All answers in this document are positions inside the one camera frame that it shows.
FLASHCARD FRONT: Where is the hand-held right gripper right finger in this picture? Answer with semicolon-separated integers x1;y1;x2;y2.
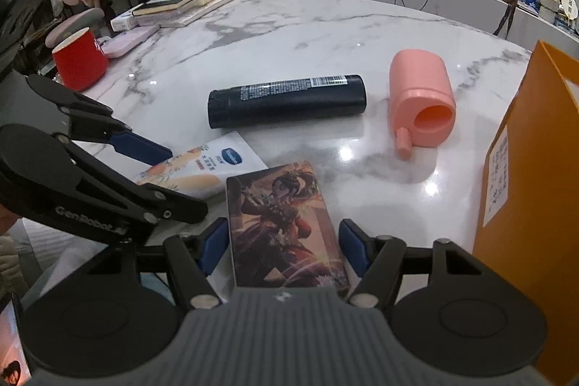
338;218;491;310

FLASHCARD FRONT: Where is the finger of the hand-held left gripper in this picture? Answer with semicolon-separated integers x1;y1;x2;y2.
54;133;210;247
26;74;173;167

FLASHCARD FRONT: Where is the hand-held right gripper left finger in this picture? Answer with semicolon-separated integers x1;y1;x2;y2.
88;218;229;310

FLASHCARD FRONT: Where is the illustrated card box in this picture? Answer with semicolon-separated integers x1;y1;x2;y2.
225;161;351;294

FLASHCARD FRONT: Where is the white lotion tube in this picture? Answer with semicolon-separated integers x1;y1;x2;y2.
133;130;269;199

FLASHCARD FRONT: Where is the orange cardboard box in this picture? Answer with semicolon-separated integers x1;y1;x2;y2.
473;40;579;384

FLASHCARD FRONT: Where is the person's left forearm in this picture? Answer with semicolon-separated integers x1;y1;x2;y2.
0;232;23;292

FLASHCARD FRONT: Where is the pink case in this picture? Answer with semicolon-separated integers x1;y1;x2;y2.
102;25;160;59

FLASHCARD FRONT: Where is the red cup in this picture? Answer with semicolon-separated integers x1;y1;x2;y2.
52;28;110;92

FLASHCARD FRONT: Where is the small white box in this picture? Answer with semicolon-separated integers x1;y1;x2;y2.
111;13;137;31

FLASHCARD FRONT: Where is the pink cushion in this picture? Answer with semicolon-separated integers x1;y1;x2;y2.
45;8;106;47

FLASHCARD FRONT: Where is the stack of books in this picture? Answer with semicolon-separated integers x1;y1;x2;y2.
136;0;242;29

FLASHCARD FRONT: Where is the black bottle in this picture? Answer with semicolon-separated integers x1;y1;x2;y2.
207;74;367;129

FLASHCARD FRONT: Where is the pink plastic container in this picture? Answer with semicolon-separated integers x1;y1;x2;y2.
388;49;457;161

